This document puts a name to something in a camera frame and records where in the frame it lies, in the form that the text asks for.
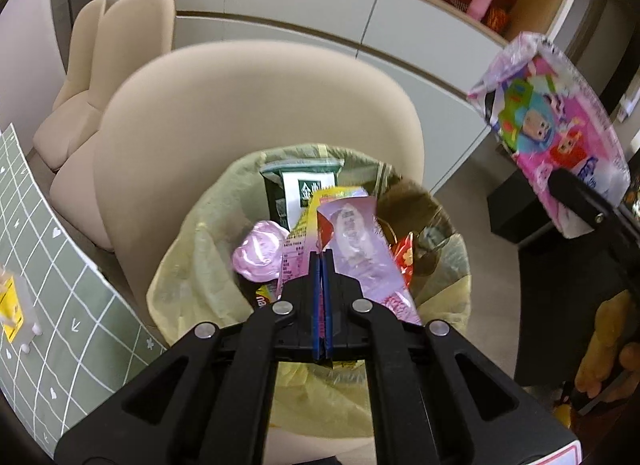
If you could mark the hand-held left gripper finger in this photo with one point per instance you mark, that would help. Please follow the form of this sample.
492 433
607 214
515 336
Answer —
328 305
316 305

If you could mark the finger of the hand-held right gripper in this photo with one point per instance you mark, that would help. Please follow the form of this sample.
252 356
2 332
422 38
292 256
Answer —
580 195

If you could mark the translucent pink wrapper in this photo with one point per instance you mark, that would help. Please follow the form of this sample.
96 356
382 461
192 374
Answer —
355 240

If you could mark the pink cartoon packet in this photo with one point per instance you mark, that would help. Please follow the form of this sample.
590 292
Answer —
545 120

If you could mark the red snack packet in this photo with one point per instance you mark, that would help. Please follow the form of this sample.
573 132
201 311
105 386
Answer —
402 260

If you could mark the yellow trash bag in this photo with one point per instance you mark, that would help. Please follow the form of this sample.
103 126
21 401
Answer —
200 265

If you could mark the green white packet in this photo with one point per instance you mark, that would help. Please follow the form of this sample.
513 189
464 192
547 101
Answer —
290 185

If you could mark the person's right hand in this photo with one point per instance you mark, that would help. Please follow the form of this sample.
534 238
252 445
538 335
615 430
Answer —
605 340

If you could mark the yellow snack packet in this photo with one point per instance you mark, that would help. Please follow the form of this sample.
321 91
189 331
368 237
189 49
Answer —
265 300

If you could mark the yellow pink printed packet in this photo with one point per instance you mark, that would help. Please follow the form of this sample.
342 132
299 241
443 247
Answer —
300 245

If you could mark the beige chair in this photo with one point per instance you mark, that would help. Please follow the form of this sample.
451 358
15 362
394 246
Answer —
82 50
240 100
130 40

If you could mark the green grid tablecloth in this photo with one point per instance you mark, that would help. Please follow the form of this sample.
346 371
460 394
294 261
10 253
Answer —
65 295

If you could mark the wooden shelf cabinet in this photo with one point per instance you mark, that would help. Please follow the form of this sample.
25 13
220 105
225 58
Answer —
300 10

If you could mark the white yellow toy dispenser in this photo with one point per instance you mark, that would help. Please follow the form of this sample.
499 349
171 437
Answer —
17 310

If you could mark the white wall switch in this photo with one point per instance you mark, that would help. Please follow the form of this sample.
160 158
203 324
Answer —
629 100

